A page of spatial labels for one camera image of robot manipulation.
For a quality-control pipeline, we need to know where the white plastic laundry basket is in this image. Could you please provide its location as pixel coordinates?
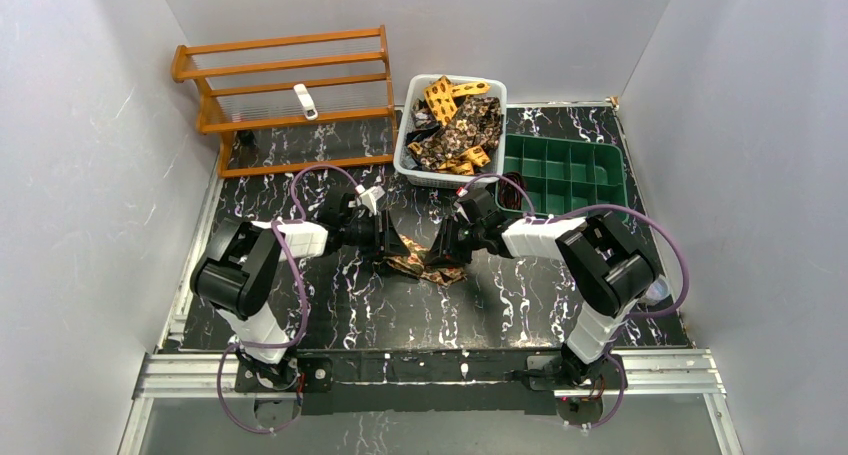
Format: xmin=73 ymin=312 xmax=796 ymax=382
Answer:
xmin=394 ymin=74 xmax=507 ymax=189

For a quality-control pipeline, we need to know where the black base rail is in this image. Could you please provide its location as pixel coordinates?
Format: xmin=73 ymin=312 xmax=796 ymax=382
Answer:
xmin=234 ymin=348 xmax=629 ymax=426

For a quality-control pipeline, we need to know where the clear plastic cup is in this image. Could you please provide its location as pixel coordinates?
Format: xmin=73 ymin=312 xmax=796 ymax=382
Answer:
xmin=642 ymin=275 xmax=672 ymax=306

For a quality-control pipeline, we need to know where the green compartment tray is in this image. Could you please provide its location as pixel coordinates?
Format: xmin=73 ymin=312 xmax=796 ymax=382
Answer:
xmin=496 ymin=134 xmax=628 ymax=217

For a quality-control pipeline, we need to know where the dark blue floral tie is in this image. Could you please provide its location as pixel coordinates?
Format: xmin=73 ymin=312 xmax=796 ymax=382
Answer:
xmin=402 ymin=100 xmax=441 ymax=170

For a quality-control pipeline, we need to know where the dark red rolled tie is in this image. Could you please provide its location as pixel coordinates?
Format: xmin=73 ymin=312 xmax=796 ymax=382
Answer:
xmin=497 ymin=172 xmax=526 ymax=211

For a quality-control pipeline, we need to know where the cream flamingo paisley tie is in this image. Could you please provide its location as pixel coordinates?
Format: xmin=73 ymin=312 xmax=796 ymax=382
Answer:
xmin=384 ymin=235 xmax=467 ymax=287

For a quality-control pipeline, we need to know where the yellow beetle print tie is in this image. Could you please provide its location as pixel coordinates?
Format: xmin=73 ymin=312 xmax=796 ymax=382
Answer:
xmin=405 ymin=75 xmax=493 ymax=176

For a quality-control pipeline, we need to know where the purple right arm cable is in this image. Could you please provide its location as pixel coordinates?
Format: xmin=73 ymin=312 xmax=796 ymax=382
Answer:
xmin=457 ymin=172 xmax=692 ymax=433

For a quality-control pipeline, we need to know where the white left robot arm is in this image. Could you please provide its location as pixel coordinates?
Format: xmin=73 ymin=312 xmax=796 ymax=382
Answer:
xmin=190 ymin=186 xmax=410 ymax=390

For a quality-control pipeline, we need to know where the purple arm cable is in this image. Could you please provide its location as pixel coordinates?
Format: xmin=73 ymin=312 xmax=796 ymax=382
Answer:
xmin=457 ymin=172 xmax=692 ymax=433
xmin=216 ymin=163 xmax=372 ymax=437

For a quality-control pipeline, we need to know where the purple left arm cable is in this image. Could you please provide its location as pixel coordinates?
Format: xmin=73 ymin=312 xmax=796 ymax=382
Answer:
xmin=216 ymin=163 xmax=372 ymax=437

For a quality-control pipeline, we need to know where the orange wooden rack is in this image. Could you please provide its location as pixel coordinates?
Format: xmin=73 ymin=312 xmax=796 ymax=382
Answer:
xmin=170 ymin=25 xmax=399 ymax=179

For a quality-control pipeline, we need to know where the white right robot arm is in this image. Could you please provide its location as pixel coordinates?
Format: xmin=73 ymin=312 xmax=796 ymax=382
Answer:
xmin=424 ymin=189 xmax=660 ymax=387

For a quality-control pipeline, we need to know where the aluminium frame rail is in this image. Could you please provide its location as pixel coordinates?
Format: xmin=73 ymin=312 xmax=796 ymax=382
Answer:
xmin=118 ymin=348 xmax=743 ymax=454

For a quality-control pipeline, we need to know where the black tropical floral tie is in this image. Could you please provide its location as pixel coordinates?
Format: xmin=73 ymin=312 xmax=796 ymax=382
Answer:
xmin=407 ymin=97 xmax=504 ymax=175

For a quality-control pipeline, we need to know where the white clip on rack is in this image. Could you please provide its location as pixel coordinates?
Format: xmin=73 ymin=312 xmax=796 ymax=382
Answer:
xmin=293 ymin=83 xmax=319 ymax=121

